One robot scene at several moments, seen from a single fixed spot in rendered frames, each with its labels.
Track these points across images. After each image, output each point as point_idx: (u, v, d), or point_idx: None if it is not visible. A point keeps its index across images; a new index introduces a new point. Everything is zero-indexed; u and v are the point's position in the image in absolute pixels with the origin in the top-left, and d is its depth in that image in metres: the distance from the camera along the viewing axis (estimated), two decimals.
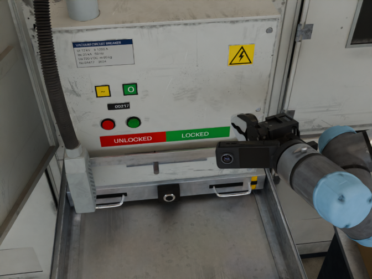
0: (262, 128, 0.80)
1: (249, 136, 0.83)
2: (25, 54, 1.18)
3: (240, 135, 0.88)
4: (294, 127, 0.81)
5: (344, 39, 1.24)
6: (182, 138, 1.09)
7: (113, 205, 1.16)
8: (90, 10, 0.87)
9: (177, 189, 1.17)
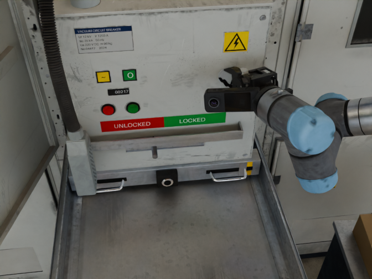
0: (245, 77, 0.91)
1: (234, 86, 0.94)
2: (25, 54, 1.18)
3: (226, 88, 0.99)
4: (273, 77, 0.93)
5: (344, 39, 1.24)
6: (180, 123, 1.13)
7: (113, 189, 1.20)
8: None
9: (175, 174, 1.21)
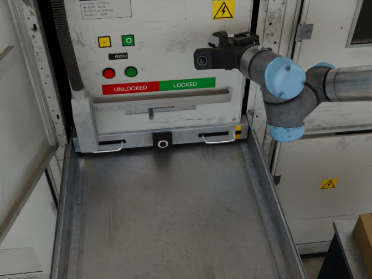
0: (230, 39, 1.02)
1: None
2: (25, 54, 1.18)
3: None
4: (255, 40, 1.04)
5: (344, 39, 1.24)
6: (174, 87, 1.25)
7: (113, 149, 1.31)
8: None
9: (170, 135, 1.33)
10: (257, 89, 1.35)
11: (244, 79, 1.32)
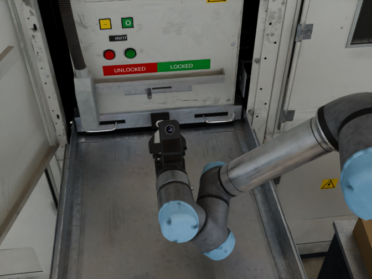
0: (185, 154, 1.03)
1: None
2: (25, 54, 1.18)
3: None
4: None
5: (344, 39, 1.24)
6: (171, 68, 1.31)
7: (107, 129, 1.38)
8: None
9: (168, 115, 1.40)
10: (257, 89, 1.35)
11: (244, 79, 1.32)
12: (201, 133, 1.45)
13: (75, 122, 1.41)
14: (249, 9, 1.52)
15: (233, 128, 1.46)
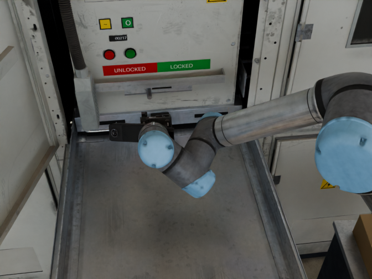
0: (144, 117, 1.14)
1: None
2: (25, 54, 1.18)
3: None
4: (169, 120, 1.14)
5: (344, 39, 1.24)
6: (171, 68, 1.31)
7: (107, 129, 1.38)
8: None
9: (168, 115, 1.40)
10: (257, 89, 1.35)
11: (244, 79, 1.32)
12: None
13: (75, 122, 1.41)
14: (249, 9, 1.52)
15: None
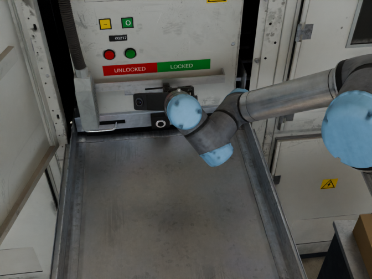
0: (168, 87, 1.18)
1: None
2: (25, 54, 1.18)
3: None
4: (191, 91, 1.18)
5: (344, 39, 1.24)
6: (171, 68, 1.31)
7: (107, 129, 1.38)
8: None
9: (168, 115, 1.40)
10: None
11: (244, 79, 1.32)
12: None
13: (75, 122, 1.41)
14: (249, 9, 1.52)
15: None
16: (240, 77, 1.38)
